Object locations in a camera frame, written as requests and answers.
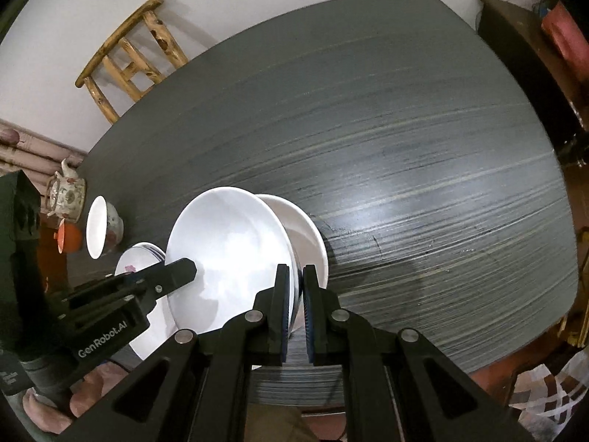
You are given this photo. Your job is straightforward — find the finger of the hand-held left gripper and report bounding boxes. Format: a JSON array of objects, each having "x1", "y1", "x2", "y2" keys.
[{"x1": 60, "y1": 258, "x2": 200, "y2": 329}]

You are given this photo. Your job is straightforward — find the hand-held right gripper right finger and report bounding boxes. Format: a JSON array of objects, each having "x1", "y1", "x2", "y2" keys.
[{"x1": 301, "y1": 263, "x2": 537, "y2": 442}]

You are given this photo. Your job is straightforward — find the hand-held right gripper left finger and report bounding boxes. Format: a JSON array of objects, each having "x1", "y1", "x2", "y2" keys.
[{"x1": 55, "y1": 262, "x2": 295, "y2": 442}]

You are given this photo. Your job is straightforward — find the white plate pink side flowers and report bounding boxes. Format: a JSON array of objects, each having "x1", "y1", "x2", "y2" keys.
[{"x1": 114, "y1": 241, "x2": 181, "y2": 361}]

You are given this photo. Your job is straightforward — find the small pink flower plate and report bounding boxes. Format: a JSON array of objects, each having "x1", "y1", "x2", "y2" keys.
[{"x1": 165, "y1": 186, "x2": 304, "y2": 338}]

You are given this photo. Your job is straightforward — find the white bowl pink patterned outside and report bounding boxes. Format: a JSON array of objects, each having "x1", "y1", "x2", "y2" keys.
[{"x1": 105, "y1": 203, "x2": 117, "y2": 255}]

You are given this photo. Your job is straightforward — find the large pink flower plate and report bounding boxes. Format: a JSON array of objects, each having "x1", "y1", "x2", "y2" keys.
[{"x1": 255, "y1": 193, "x2": 330, "y2": 332}]

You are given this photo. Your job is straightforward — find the white bowl small purple flower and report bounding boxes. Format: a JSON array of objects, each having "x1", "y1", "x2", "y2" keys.
[{"x1": 87, "y1": 196, "x2": 110, "y2": 259}]

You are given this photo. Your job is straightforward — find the person's left hand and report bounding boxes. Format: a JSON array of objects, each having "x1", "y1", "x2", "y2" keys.
[{"x1": 22, "y1": 360, "x2": 135, "y2": 434}]

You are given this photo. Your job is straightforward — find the orange teacup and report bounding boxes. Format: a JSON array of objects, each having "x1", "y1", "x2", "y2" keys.
[{"x1": 54, "y1": 218, "x2": 84, "y2": 254}]

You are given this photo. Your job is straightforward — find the floral ceramic teapot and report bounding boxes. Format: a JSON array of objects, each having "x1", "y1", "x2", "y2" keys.
[{"x1": 45, "y1": 157, "x2": 87, "y2": 218}]

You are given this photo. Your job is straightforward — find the beige patterned curtain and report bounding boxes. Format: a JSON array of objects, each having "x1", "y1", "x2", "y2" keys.
[{"x1": 0, "y1": 119, "x2": 89, "y2": 185}]

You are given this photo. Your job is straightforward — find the bamboo chair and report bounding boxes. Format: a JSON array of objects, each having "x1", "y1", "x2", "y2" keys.
[{"x1": 75, "y1": 0, "x2": 190, "y2": 124}]

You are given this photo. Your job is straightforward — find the checked white brown cloth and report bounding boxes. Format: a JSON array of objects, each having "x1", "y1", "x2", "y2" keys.
[{"x1": 506, "y1": 345, "x2": 589, "y2": 424}]

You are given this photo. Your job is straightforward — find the dark wooden furniture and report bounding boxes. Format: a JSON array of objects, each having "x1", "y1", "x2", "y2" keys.
[{"x1": 477, "y1": 0, "x2": 589, "y2": 132}]

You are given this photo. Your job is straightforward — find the red cushion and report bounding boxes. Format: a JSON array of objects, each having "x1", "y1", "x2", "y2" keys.
[{"x1": 540, "y1": 2, "x2": 589, "y2": 63}]

